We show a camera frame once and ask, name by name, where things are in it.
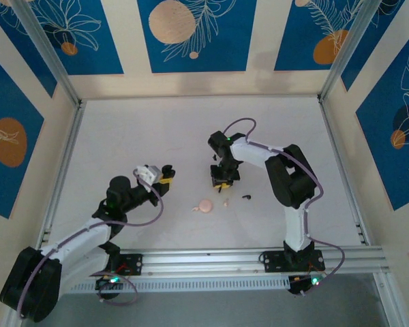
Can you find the black controller box green light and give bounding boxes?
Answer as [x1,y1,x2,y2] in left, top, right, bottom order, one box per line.
[287,273,324,297]
[94,275,124,301]

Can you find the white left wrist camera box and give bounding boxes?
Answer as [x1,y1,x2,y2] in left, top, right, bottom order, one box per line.
[134,164,162,187]

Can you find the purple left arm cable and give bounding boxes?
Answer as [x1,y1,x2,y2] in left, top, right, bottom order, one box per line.
[16,169,165,320]

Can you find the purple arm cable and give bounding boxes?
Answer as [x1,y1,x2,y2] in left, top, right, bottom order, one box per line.
[222,117,346,297]
[16,169,165,320]

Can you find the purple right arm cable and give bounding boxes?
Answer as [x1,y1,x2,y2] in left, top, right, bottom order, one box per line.
[222,117,346,297]

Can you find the aluminium cross rail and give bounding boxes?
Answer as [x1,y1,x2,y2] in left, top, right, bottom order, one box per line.
[37,245,393,277]

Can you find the aluminium side rail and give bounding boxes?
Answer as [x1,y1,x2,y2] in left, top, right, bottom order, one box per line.
[317,97,374,246]
[36,100,87,253]

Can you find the slotted grey cable duct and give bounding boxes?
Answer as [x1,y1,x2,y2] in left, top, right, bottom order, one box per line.
[71,276,290,294]

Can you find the aluminium frame post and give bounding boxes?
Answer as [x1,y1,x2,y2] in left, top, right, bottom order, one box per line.
[318,0,386,102]
[10,0,82,107]

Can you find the aluminium lower frame bar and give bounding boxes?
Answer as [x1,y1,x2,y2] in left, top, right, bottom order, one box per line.
[373,272,409,327]

